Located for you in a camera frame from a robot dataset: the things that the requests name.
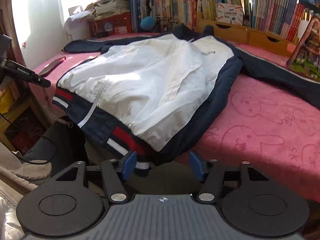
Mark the pink rabbit-print blanket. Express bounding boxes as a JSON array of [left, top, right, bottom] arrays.
[[29, 31, 320, 205]]

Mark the dark grey cloth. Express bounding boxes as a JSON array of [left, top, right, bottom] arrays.
[[21, 122, 87, 170]]

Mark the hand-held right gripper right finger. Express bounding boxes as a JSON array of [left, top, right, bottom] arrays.
[[189, 151, 269, 203]]

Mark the wooden drawer organizer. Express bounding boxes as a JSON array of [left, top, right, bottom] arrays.
[[196, 11, 300, 57]]

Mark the stack of papers and workbooks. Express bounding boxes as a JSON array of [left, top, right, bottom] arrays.
[[85, 0, 131, 20]]

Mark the row of colourful picture books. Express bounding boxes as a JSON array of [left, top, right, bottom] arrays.
[[150, 0, 200, 32]]

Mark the black cable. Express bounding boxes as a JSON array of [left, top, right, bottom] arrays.
[[0, 111, 57, 165]]

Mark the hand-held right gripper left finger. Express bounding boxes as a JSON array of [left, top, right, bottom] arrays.
[[55, 151, 137, 203]]

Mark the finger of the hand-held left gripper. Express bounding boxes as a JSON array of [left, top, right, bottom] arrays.
[[5, 60, 52, 88]]

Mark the beige fleece cloth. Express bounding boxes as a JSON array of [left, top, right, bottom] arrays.
[[0, 142, 53, 198]]

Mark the red and black flat case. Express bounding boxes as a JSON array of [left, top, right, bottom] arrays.
[[39, 56, 66, 77]]

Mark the red plastic crate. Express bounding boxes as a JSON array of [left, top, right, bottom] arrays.
[[89, 12, 132, 38]]

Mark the white and navy jacket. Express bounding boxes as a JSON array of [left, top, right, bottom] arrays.
[[52, 24, 320, 178]]

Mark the yellow bag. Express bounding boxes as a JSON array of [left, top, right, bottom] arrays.
[[0, 90, 15, 115]]

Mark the white storage box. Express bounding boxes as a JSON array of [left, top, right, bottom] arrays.
[[64, 5, 97, 42]]

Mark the white paper sheet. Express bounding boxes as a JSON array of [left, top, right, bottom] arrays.
[[297, 19, 310, 43]]

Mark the wooden side shelf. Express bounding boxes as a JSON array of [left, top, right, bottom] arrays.
[[0, 80, 50, 153]]

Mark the row of pink-spined series books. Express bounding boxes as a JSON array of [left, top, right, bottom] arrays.
[[250, 0, 314, 43]]

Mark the white pencil-print box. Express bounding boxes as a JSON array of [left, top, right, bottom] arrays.
[[217, 2, 244, 26]]

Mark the row of tall blue books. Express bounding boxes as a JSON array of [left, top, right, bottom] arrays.
[[130, 0, 153, 33]]

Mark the blue plush ball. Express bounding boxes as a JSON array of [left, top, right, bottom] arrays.
[[140, 16, 157, 30]]

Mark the white cloth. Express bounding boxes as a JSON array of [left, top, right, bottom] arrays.
[[0, 196, 24, 240]]

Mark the miniature black bicycle model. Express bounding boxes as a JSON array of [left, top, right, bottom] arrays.
[[156, 17, 180, 33]]

